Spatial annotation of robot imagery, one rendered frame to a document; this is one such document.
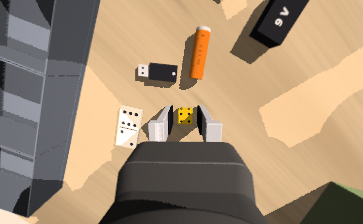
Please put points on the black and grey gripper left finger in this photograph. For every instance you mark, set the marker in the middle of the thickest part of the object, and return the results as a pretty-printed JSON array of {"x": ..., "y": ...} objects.
[{"x": 158, "y": 130}]

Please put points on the yellow die with black pips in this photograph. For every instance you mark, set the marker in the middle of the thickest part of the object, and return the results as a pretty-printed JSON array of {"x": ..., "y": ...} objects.
[{"x": 185, "y": 115}]

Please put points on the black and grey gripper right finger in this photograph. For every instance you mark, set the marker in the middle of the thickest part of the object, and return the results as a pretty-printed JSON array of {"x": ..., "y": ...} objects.
[{"x": 210, "y": 130}]

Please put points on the orange battery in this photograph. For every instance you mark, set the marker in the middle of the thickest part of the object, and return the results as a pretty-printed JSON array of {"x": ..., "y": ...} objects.
[{"x": 199, "y": 52}]

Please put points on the black 9v battery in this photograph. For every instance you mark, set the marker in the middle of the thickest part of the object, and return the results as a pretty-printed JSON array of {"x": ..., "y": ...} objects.
[{"x": 276, "y": 21}]

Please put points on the black usb stick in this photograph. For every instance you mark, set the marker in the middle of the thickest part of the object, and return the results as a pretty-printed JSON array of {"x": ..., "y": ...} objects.
[{"x": 160, "y": 72}]

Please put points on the white domino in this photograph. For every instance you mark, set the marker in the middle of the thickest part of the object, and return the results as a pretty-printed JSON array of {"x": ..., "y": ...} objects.
[{"x": 129, "y": 125}]

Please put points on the dark grey rack of three bins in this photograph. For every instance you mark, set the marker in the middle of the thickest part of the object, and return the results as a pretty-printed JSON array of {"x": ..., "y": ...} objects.
[{"x": 43, "y": 108}]

